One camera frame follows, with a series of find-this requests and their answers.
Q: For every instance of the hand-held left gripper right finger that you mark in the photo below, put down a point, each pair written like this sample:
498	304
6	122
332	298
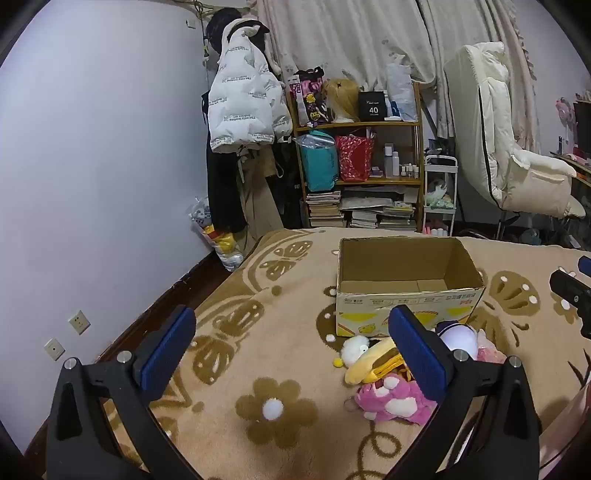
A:
418	355

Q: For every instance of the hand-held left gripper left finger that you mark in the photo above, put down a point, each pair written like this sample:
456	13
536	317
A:
168	350

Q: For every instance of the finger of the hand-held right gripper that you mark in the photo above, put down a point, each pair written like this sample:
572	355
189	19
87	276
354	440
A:
570	288
585	265

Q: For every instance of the pink bear plush toy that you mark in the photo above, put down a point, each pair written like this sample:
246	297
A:
392	399

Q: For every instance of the printed cardboard box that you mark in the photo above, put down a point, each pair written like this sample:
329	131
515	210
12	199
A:
369	304

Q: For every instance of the white marshmallow plush toy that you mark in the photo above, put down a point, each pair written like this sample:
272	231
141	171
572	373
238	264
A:
457	344

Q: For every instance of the dark navy pouch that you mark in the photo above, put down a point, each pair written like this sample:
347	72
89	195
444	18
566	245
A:
450	326

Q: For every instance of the yellow white duck plush toy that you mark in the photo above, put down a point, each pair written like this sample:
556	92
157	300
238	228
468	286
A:
369	362

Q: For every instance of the wooden side desk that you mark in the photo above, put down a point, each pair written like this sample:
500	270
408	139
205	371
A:
577	164

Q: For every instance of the beige flower blanket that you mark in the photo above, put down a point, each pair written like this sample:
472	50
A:
286	332

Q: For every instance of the clear bag of toys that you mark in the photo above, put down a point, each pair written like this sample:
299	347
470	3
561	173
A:
221	242

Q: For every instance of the stack of books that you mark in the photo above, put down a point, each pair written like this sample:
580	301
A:
324	210
378	214

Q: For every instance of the pink fan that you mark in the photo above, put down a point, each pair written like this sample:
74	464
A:
564	108

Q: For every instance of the black coat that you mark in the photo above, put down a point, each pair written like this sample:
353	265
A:
224	194

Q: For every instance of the white recliner chair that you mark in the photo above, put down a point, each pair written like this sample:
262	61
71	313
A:
494	115

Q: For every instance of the white trolley cart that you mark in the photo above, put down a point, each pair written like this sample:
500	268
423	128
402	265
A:
441	161

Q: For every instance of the beige coat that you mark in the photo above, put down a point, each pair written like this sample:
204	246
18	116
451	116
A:
258	194

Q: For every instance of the white bottle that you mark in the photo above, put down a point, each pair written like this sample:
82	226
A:
389	159

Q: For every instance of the red bag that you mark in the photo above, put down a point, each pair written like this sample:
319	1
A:
354	159

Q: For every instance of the teal bag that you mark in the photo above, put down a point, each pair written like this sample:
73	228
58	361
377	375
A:
318	164

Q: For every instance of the wooden shelf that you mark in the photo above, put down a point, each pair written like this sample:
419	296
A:
360	123

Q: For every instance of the white plastic bag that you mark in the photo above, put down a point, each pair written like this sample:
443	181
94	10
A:
401	92

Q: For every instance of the black box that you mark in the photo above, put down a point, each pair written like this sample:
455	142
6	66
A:
372	107

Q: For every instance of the white puffer jacket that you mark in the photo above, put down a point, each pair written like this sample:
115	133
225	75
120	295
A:
240	92

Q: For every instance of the blonde wig head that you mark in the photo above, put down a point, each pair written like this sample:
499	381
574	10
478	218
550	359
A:
339	97

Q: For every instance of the pink black bag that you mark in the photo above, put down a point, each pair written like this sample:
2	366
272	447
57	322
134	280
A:
309	99

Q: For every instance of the pale curtains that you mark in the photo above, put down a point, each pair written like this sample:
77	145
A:
360	37

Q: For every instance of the black hat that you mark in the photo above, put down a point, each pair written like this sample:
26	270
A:
221	25

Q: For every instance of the dark wooden bed frame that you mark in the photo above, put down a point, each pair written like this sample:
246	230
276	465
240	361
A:
152	309

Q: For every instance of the wall socket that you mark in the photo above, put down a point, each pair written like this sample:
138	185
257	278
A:
79	322
54	350

